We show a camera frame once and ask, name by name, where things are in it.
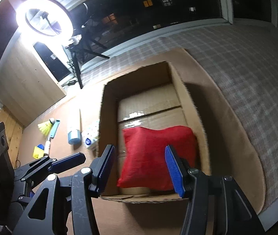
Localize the blue tape roll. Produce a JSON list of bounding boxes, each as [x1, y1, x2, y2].
[[67, 129, 81, 145]]

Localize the yellow card packet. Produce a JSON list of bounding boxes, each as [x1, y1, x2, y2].
[[33, 146, 44, 159]]

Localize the yellow shuttlecock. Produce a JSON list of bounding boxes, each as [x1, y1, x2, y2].
[[37, 118, 55, 136]]

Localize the white tissue pack blue print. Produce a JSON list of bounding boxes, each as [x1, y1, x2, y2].
[[81, 126, 99, 151]]

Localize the red cloth pillow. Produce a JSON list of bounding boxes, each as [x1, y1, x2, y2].
[[117, 126, 198, 191]]

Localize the blue round tape measure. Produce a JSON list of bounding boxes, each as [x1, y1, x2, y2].
[[37, 144, 44, 150]]

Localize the blue plastic comb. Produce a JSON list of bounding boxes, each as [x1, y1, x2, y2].
[[49, 120, 60, 138]]

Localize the wooden plank headboard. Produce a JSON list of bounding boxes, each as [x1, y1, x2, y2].
[[0, 106, 24, 168]]

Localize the black power strip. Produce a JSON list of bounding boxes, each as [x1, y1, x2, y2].
[[62, 80, 77, 87]]

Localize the light wooden cabinet panel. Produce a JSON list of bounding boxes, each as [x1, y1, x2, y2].
[[0, 32, 66, 126]]

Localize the brown cardboard box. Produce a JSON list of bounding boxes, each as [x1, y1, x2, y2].
[[97, 61, 211, 204]]

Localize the black tripod stand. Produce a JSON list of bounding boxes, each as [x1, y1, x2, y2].
[[65, 2, 111, 90]]

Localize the plaid bed sheet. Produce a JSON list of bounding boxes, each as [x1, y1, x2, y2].
[[83, 25, 278, 207]]

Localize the bright ring light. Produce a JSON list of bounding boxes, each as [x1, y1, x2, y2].
[[16, 0, 73, 41]]

